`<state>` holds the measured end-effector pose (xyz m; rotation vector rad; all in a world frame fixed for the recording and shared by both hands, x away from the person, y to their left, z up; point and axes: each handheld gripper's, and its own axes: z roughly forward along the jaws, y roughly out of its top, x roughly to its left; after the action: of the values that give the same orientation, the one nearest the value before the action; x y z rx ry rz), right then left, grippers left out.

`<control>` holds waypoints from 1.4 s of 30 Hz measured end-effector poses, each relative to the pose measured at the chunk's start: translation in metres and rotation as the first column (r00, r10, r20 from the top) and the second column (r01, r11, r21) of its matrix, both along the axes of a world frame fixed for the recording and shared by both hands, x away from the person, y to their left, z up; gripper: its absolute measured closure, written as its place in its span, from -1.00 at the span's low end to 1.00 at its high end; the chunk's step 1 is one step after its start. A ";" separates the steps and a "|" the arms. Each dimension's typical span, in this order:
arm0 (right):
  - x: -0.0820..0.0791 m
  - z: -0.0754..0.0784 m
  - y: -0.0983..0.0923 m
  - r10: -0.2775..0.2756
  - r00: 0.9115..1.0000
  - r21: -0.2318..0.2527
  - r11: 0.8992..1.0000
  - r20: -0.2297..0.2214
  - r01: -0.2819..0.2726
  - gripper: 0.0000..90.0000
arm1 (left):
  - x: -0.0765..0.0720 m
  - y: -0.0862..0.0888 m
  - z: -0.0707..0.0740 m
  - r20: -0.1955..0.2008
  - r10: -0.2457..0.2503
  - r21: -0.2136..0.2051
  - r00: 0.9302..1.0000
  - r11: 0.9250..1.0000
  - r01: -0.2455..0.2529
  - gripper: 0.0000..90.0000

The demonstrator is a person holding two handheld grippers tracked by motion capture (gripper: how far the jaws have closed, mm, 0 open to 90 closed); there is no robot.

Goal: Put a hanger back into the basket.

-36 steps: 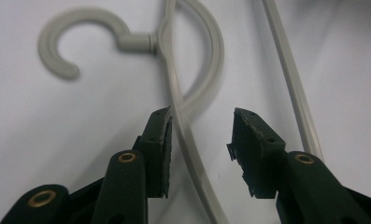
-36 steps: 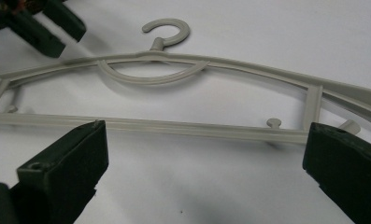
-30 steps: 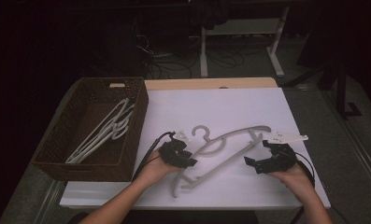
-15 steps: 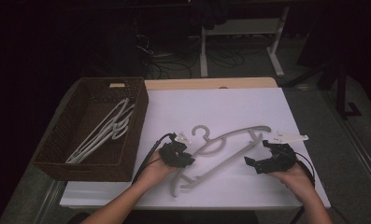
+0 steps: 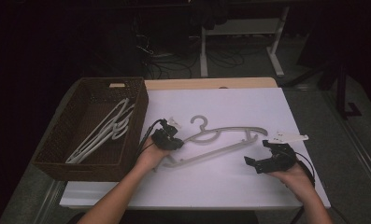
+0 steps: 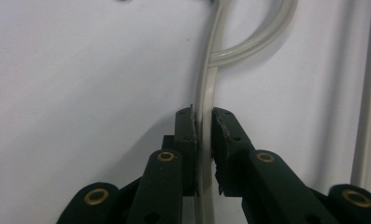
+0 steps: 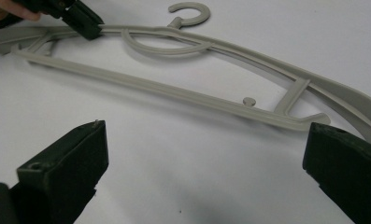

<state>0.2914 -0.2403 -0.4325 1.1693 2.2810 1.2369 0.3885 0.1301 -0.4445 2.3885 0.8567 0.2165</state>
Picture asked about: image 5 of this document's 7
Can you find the white desk frame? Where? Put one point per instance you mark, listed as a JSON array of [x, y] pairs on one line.
[[245, 26]]

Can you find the black metal stand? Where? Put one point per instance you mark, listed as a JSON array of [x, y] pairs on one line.
[[341, 93]]

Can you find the person's right hand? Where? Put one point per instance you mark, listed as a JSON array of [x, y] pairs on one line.
[[295, 180]]

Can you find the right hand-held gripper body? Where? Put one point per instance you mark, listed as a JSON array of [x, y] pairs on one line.
[[281, 160]]

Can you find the person's left hand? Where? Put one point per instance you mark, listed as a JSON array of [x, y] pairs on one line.
[[150, 157]]

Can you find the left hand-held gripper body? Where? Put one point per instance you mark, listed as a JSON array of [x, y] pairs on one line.
[[164, 140]]

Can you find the brown woven basket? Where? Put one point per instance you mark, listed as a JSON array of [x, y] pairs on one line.
[[136, 102]]

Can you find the white table cover sheet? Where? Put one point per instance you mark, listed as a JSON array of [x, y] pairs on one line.
[[223, 102]]

